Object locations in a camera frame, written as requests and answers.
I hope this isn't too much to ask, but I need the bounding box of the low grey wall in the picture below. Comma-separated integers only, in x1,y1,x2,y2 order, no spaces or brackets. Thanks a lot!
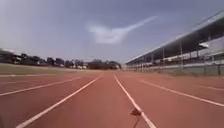
141,63,224,77

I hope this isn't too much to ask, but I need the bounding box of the row of dark buildings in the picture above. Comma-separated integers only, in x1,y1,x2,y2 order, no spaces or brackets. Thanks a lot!
0,48,88,70

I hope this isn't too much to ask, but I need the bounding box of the dry grass field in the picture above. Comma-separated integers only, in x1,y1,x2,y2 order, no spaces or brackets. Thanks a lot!
0,62,101,76

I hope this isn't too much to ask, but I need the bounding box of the red running track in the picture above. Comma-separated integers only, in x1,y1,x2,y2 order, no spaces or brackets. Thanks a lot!
0,70,224,128

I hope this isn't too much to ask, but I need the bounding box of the roofed grandstand building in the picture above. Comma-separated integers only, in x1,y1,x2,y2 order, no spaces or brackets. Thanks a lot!
125,10,224,72

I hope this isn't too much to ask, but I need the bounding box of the row of trees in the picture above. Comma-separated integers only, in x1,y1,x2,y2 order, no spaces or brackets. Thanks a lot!
87,58,122,71

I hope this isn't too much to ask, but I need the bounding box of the pale kerb strip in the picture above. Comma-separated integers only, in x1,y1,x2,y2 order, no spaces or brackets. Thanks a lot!
0,73,59,79

